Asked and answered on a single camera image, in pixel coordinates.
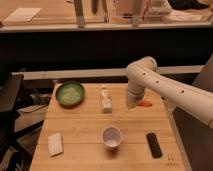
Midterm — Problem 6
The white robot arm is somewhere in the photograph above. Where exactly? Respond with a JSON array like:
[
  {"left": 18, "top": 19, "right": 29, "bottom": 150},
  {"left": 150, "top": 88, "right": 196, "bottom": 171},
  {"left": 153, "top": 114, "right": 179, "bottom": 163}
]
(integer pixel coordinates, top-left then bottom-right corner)
[{"left": 126, "top": 56, "right": 213, "bottom": 129}]

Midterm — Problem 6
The orange carrot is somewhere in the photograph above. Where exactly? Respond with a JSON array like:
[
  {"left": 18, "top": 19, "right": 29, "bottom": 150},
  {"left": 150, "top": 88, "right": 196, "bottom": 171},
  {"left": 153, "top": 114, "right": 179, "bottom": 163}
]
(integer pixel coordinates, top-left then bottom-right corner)
[{"left": 138, "top": 100, "right": 153, "bottom": 107}]

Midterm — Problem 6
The white bottle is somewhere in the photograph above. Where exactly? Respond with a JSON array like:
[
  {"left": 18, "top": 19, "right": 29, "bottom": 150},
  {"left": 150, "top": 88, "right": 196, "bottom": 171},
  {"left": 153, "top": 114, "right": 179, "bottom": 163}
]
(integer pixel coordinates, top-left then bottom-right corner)
[{"left": 101, "top": 85, "right": 112, "bottom": 113}]

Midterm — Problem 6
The white cup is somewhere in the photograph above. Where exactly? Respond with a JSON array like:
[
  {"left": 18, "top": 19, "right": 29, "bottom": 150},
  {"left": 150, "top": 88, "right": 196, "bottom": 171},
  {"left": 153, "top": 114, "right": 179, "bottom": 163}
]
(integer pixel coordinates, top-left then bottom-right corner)
[{"left": 101, "top": 126, "right": 123, "bottom": 150}]

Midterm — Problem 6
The black remote control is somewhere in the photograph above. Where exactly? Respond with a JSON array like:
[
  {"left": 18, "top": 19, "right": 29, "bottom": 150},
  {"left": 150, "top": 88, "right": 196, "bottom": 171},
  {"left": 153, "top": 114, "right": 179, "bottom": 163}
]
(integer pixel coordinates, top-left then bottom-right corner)
[{"left": 146, "top": 133, "right": 162, "bottom": 158}]

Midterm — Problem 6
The green bowl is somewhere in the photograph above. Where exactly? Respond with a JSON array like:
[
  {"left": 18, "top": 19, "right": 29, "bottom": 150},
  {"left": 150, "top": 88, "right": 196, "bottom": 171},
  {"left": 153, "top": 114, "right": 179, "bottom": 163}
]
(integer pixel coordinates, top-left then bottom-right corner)
[{"left": 55, "top": 81, "right": 85, "bottom": 107}]

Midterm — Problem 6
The white sponge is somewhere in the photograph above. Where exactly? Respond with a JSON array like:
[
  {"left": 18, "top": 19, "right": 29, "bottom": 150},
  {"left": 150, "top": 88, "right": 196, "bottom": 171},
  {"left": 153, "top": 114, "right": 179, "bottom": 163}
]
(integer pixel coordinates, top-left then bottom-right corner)
[{"left": 48, "top": 133, "right": 63, "bottom": 156}]

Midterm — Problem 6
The black chair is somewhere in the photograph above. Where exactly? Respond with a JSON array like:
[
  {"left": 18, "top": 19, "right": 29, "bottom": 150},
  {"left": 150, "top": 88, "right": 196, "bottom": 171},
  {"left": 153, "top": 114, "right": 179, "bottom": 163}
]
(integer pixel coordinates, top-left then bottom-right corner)
[{"left": 0, "top": 74, "right": 23, "bottom": 162}]

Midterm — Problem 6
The white paper sheet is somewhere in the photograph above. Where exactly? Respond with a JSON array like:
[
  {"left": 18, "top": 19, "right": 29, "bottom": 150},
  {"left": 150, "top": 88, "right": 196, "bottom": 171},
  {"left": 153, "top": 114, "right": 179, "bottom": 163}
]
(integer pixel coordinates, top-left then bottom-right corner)
[{"left": 4, "top": 7, "right": 41, "bottom": 22}]

